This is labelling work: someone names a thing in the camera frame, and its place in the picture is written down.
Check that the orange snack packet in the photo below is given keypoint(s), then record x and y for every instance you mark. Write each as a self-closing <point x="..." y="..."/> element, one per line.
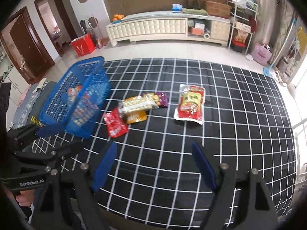
<point x="137" y="118"/>

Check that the blue mop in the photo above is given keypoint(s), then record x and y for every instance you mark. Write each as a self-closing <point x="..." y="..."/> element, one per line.
<point x="268" y="71"/>

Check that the dark wooden door frame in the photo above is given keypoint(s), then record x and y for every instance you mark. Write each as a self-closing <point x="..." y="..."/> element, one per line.
<point x="67" y="21"/>

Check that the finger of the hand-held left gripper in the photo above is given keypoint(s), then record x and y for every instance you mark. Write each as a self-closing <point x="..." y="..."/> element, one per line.
<point x="39" y="129"/>
<point x="60" y="151"/>

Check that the blue tissue box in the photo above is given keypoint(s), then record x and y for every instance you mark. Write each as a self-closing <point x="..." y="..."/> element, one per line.
<point x="177" y="7"/>

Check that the grey floral cloth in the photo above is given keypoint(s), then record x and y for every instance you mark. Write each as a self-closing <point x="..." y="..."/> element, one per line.
<point x="24" y="107"/>

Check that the pink cloth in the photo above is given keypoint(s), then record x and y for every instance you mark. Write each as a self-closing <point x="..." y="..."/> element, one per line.
<point x="22" y="97"/>

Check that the purple snack packet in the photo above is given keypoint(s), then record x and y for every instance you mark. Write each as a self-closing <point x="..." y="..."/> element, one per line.
<point x="161" y="98"/>

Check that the clear yellow snack packet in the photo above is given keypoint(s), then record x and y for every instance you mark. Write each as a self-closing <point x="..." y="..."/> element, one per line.
<point x="139" y="104"/>

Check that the large red white snack packet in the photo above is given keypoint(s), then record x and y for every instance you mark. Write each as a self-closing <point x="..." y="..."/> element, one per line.
<point x="190" y="104"/>

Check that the red paper bag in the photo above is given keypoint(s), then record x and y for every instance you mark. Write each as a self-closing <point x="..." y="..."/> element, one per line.
<point x="82" y="45"/>

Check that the white shelf rack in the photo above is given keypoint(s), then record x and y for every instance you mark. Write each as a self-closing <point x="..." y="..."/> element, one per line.
<point x="242" y="24"/>

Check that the blue cookie snack packet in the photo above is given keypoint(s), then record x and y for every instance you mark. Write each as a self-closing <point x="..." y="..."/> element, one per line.
<point x="81" y="116"/>

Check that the plate of oranges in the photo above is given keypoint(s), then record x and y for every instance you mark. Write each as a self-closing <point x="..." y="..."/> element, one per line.
<point x="118" y="17"/>

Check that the brown cardboard box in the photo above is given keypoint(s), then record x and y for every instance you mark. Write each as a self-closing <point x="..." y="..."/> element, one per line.
<point x="217" y="9"/>

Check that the patterned beige curtain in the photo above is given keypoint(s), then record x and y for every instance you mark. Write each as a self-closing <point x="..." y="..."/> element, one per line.
<point x="286" y="26"/>

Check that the broom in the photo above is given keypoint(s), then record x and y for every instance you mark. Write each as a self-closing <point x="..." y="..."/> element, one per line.
<point x="98" y="37"/>

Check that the black checked tablecloth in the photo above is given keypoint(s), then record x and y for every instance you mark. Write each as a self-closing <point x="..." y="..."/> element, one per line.
<point x="168" y="136"/>

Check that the blue plastic basket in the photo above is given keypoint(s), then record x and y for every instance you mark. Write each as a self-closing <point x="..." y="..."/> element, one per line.
<point x="72" y="110"/>

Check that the silver standing air conditioner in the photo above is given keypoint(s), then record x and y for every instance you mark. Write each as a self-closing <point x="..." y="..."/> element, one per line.
<point x="269" y="9"/>

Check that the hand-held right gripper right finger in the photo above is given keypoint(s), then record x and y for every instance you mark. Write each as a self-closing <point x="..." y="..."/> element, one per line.
<point x="203" y="166"/>

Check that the green folded cloth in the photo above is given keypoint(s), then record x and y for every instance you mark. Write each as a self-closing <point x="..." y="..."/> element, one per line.
<point x="194" y="11"/>

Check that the pink tote bag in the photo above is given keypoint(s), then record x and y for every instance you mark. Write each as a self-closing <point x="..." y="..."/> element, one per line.
<point x="262" y="54"/>

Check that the standing mirror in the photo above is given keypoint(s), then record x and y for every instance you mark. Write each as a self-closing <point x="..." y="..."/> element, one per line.
<point x="301" y="40"/>

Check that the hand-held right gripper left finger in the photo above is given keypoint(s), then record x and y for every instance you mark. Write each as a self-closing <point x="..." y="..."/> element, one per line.
<point x="105" y="166"/>

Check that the person's left hand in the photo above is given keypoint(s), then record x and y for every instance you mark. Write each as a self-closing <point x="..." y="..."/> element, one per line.
<point x="24" y="200"/>

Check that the dark wooden door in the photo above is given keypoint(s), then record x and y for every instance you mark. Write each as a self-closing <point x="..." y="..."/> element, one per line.
<point x="25" y="48"/>

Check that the white tv cabinet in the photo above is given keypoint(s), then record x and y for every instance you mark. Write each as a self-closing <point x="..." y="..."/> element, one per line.
<point x="153" y="27"/>

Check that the dark shirt with yellow print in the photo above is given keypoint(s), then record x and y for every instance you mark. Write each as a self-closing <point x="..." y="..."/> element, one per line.
<point x="33" y="118"/>

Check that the beige cloth piece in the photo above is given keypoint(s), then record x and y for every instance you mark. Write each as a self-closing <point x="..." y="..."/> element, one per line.
<point x="41" y="84"/>

